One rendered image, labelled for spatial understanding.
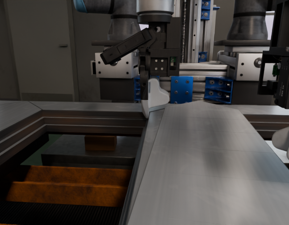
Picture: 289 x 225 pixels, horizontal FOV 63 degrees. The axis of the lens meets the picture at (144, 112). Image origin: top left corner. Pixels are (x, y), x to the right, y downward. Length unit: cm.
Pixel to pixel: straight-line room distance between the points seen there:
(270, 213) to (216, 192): 5
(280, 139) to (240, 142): 10
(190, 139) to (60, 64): 385
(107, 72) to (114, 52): 39
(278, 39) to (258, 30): 73
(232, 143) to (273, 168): 8
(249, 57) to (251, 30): 16
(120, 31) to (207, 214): 84
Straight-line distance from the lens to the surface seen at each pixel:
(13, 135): 53
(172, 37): 49
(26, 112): 62
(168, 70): 47
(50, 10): 424
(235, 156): 36
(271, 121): 61
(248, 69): 87
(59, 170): 64
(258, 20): 102
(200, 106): 62
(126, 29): 99
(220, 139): 42
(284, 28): 28
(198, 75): 97
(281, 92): 27
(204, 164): 33
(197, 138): 41
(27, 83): 454
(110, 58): 50
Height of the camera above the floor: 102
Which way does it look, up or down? 16 degrees down
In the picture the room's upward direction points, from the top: straight up
